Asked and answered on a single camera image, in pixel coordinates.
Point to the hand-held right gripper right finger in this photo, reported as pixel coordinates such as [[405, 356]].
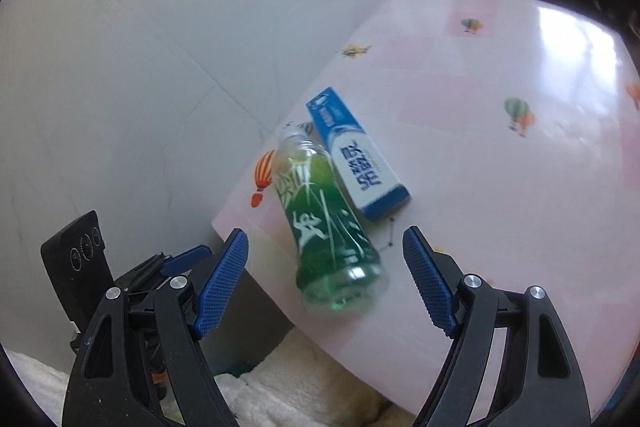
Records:
[[430, 284]]

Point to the green plastic bottle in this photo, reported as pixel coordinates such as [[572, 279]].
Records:
[[325, 232]]

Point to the pink printed tablecloth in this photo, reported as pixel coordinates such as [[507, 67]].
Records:
[[475, 182]]

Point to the blue white carton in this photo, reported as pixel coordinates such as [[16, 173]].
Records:
[[360, 162]]

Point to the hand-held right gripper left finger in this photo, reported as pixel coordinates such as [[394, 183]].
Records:
[[220, 287]]

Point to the white fluffy blanket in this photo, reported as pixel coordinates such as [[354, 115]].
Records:
[[280, 372]]

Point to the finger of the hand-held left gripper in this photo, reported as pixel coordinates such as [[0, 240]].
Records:
[[185, 259]]

